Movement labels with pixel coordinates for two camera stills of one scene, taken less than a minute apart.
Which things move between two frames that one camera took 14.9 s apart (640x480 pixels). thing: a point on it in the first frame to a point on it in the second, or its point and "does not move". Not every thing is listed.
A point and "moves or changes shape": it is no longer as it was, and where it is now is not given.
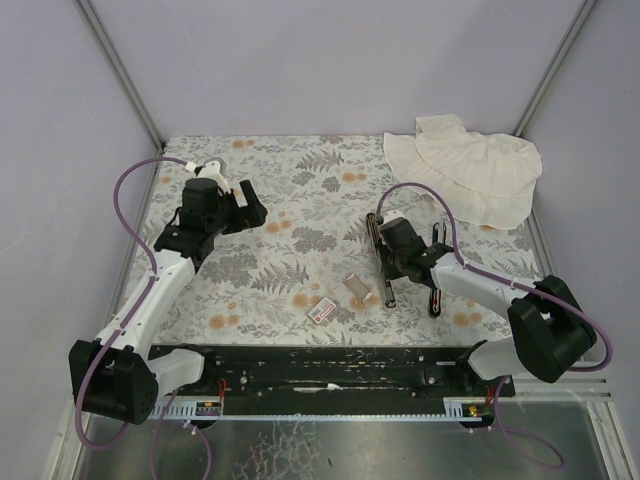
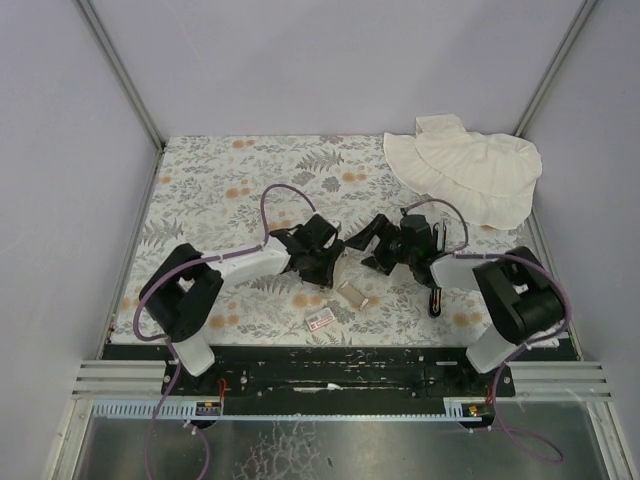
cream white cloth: x=487 y=179 does not move
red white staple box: x=322 y=310 moves or changes shape
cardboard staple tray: x=357 y=288 moves or changes shape
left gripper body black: x=238 y=214 to x=323 y=259
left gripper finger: x=237 y=218 to x=317 y=267
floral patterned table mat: x=308 y=275 does not move
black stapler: x=439 y=237 does not move
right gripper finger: x=388 y=264 to x=380 y=227
